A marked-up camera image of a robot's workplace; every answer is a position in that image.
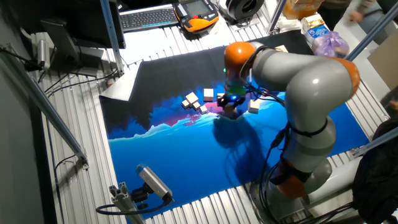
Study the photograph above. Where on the dark computer keyboard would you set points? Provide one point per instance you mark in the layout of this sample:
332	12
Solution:
146	18

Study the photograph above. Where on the blue white carton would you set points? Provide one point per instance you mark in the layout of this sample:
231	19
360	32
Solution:
317	31

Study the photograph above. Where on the person in beige sweater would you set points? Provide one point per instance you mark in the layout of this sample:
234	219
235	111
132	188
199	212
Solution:
367	9

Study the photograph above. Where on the black camera ball mount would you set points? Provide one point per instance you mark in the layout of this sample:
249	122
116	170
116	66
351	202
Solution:
140	195

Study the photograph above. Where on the white tissue paper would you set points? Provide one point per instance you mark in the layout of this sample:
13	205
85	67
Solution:
289	25

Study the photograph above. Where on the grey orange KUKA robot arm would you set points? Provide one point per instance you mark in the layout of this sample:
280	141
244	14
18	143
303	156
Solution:
311	87

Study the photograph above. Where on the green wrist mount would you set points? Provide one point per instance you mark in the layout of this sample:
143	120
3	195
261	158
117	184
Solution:
237	91

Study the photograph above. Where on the silver camera with blue tip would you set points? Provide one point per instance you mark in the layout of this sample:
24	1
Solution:
154	182

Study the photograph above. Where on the orange black teach pendant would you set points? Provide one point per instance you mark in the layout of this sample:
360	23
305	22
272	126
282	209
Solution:
199	23

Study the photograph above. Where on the black computer monitor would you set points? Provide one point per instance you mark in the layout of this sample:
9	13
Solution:
77	18

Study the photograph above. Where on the black round spool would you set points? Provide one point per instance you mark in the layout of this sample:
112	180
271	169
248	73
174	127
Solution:
236	12

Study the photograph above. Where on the brown cardboard sheet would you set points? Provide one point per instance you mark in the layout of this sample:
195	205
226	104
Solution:
385	65

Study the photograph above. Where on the silver cylindrical device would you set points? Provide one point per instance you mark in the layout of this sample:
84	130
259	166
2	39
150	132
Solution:
43	54

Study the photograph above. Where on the purple plastic bag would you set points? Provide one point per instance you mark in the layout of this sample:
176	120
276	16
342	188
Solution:
331	45

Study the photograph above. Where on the aluminium frame post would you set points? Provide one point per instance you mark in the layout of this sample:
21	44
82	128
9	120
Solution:
110	34

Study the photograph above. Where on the aluminium frame beam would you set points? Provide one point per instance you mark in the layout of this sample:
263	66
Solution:
370	32
376	141
46	109

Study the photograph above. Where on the person in black jacket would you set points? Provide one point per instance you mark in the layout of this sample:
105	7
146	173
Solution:
376	180

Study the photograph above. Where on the small wooden cube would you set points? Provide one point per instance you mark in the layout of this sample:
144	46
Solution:
196	105
203	109
185	104

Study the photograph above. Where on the aluminium profile bracket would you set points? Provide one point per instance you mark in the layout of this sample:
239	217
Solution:
122	200

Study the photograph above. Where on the white cylindrical roll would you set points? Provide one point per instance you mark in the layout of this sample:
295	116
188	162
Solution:
339	183

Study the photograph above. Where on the blue landscape printed cloth mat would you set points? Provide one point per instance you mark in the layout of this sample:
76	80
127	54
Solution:
186	155

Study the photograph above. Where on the black monitor stand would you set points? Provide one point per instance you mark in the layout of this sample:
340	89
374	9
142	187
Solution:
62	40

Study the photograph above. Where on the orange plastic bag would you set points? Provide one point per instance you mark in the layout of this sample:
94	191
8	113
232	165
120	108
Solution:
298	9

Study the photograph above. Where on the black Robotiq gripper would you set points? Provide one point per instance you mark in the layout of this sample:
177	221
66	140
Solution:
232	99

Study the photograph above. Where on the white paper sheets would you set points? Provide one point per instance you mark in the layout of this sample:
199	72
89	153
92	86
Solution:
216	30

